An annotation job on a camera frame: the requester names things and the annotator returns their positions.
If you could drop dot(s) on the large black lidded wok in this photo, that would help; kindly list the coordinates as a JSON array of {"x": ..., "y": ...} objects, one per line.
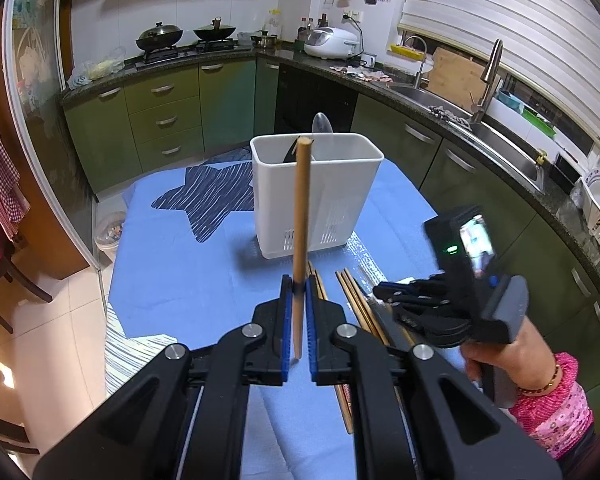
[{"x": 159, "y": 35}]

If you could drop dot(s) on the curved steel faucet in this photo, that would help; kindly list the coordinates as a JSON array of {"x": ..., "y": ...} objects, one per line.
[{"x": 417, "y": 57}]

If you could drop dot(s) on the person's right hand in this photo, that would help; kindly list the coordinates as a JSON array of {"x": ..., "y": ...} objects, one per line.
[{"x": 535, "y": 355}]

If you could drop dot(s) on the dark chopstick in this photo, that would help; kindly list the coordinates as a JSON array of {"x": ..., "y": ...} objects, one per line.
[{"x": 387, "y": 325}]

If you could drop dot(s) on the yellow sink rack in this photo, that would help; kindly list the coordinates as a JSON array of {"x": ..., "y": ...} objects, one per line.
[{"x": 407, "y": 49}]

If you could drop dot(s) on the cooking oil bottle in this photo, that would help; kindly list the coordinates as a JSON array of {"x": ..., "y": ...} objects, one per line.
[{"x": 274, "y": 20}]

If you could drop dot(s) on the tall steel faucet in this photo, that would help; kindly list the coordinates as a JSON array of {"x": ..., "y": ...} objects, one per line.
[{"x": 490, "y": 80}]

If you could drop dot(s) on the white wall outlet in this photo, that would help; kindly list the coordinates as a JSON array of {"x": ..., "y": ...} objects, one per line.
[{"x": 352, "y": 14}]

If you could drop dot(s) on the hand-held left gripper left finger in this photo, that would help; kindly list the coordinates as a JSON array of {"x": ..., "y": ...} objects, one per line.
[{"x": 281, "y": 330}]

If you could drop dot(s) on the green container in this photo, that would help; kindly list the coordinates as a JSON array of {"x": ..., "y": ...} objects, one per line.
[{"x": 537, "y": 121}]

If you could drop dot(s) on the black built-in appliance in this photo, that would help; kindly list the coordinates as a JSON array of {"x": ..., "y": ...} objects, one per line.
[{"x": 315, "y": 105}]

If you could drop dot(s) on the white cup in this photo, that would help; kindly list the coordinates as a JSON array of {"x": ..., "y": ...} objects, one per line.
[{"x": 370, "y": 60}]

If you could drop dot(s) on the food scraps on counter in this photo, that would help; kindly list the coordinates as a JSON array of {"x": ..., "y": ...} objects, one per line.
[{"x": 365, "y": 75}]

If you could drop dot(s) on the teal container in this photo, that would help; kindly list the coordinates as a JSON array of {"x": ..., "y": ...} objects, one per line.
[{"x": 510, "y": 99}]

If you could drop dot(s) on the white window blind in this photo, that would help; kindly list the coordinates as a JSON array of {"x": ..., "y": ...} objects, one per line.
[{"x": 505, "y": 35}]

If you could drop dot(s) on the green base cabinets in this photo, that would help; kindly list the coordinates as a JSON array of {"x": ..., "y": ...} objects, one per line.
[{"x": 230, "y": 105}]

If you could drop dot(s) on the cluster of sauce bottles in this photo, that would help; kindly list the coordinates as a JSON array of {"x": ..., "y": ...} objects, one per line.
[{"x": 307, "y": 27}]

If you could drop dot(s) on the blue star tablecloth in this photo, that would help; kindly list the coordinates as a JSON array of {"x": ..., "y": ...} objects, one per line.
[{"x": 180, "y": 285}]

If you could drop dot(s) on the black utensil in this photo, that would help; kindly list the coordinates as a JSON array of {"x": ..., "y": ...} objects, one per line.
[{"x": 289, "y": 154}]

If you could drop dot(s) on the dark granite countertop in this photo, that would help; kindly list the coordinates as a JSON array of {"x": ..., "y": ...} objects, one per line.
[{"x": 325, "y": 66}]

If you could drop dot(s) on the metal spoon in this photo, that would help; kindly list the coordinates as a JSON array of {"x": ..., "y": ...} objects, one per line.
[{"x": 321, "y": 124}]

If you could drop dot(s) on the glass sliding door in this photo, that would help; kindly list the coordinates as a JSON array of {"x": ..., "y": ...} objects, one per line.
[{"x": 45, "y": 135}]

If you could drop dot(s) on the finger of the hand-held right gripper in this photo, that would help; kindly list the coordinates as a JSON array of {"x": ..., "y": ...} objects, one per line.
[
  {"x": 430, "y": 327},
  {"x": 395, "y": 292}
]

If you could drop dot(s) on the wooden cutting board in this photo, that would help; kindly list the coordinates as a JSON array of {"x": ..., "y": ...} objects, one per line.
[{"x": 455, "y": 80}]

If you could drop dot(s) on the clear plastic bag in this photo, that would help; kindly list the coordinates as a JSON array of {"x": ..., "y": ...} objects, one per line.
[{"x": 100, "y": 65}]

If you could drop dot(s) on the clear trash bin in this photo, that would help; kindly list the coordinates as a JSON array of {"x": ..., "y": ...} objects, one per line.
[{"x": 109, "y": 235}]

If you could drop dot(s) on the small steel pot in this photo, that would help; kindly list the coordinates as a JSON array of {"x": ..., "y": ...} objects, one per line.
[{"x": 264, "y": 39}]

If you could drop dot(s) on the grey dishcloth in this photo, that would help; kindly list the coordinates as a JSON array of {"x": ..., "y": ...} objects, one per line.
[{"x": 447, "y": 112}]

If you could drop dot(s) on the white rice cooker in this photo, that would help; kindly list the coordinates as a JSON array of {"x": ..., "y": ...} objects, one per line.
[{"x": 331, "y": 40}]

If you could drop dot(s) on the dark wooden chair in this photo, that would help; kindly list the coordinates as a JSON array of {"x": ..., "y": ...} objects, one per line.
[{"x": 10, "y": 280}]

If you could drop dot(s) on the striped white tablecloth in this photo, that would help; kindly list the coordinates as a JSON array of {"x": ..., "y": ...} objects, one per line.
[{"x": 125, "y": 355}]

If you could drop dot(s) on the black gas stove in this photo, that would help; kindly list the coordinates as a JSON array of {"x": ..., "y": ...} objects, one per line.
[{"x": 180, "y": 54}]

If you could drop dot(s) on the steel kitchen sink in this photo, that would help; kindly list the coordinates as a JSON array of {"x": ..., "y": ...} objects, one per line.
[{"x": 505, "y": 145}]

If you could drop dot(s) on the green cabinet drawer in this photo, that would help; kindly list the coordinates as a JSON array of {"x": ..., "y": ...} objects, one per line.
[
  {"x": 166, "y": 121},
  {"x": 164, "y": 87},
  {"x": 170, "y": 150}
]

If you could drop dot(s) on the white plastic utensil holder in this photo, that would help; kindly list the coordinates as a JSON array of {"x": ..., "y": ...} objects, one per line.
[{"x": 340, "y": 185}]

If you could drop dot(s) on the small black lidded wok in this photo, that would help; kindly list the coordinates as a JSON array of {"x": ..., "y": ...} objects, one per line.
[{"x": 214, "y": 31}]

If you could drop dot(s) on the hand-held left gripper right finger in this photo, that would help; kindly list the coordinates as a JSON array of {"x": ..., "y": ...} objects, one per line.
[{"x": 311, "y": 340}]

